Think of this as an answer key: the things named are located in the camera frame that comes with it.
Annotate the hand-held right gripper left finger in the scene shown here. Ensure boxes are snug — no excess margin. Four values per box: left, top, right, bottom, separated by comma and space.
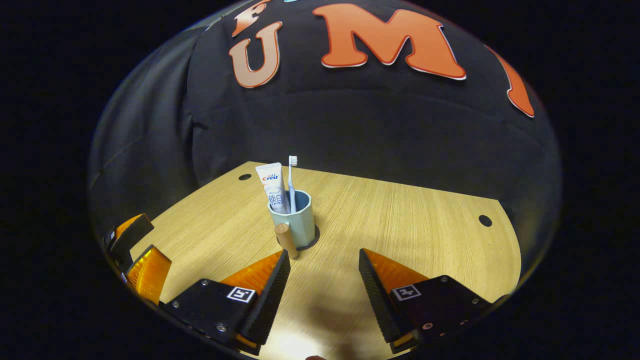
160, 249, 292, 357

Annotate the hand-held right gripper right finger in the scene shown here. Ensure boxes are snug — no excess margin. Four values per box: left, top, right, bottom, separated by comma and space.
358, 247, 508, 355

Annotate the dark round coaster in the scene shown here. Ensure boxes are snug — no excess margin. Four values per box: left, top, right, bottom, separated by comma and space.
276, 225, 321, 252

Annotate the light blue cup wooden handle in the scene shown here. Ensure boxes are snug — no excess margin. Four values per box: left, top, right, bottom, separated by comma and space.
268, 189, 317, 260

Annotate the white toothpaste tube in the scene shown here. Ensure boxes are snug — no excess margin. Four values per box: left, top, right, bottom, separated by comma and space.
255, 162, 292, 215

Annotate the white toothbrush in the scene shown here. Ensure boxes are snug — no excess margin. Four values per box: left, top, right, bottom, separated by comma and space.
288, 155, 299, 213

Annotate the wooden desktop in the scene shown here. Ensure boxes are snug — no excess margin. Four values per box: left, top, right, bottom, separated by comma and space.
129, 161, 522, 360

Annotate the black backdrop cloth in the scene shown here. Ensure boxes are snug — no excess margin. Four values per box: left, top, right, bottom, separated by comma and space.
89, 0, 562, 261

